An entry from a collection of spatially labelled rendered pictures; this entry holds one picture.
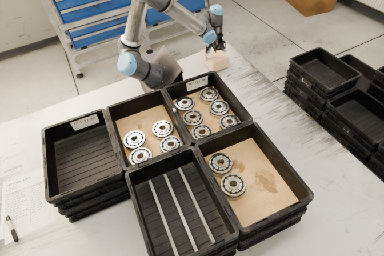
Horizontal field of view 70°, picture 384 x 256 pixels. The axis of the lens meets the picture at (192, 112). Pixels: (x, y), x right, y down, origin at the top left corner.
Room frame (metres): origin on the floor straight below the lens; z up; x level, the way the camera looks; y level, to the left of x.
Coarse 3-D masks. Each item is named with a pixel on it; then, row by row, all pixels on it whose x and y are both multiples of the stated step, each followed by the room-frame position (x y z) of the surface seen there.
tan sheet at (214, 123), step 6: (192, 96) 1.08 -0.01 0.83; (198, 96) 1.07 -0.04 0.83; (198, 102) 1.02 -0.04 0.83; (198, 108) 0.98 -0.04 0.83; (204, 108) 0.98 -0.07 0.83; (180, 114) 0.95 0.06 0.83; (204, 114) 0.93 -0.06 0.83; (204, 120) 0.89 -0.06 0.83; (210, 120) 0.89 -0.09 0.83; (216, 120) 0.89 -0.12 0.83; (210, 126) 0.85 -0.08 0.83; (216, 126) 0.85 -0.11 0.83
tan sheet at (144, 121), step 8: (144, 112) 1.00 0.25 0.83; (152, 112) 0.99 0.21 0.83; (160, 112) 0.98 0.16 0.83; (120, 120) 0.96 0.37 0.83; (128, 120) 0.95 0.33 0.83; (136, 120) 0.95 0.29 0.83; (144, 120) 0.94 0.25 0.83; (152, 120) 0.93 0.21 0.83; (160, 120) 0.93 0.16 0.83; (168, 120) 0.92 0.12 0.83; (120, 128) 0.90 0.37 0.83; (128, 128) 0.90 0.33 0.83; (136, 128) 0.89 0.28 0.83; (144, 128) 0.89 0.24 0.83; (152, 128) 0.88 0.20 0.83; (120, 136) 0.85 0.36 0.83; (152, 136) 0.83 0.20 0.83; (176, 136) 0.81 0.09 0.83; (152, 144) 0.78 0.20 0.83; (128, 152) 0.75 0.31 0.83; (152, 152) 0.74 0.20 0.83; (160, 152) 0.73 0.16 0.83
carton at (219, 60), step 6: (204, 54) 1.50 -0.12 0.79; (216, 54) 1.48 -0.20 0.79; (222, 54) 1.47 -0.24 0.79; (204, 60) 1.50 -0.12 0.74; (210, 60) 1.42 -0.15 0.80; (216, 60) 1.42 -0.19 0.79; (222, 60) 1.42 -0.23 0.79; (228, 60) 1.43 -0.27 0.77; (210, 66) 1.42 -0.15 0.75; (216, 66) 1.40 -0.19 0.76; (222, 66) 1.42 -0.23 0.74; (228, 66) 1.43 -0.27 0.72
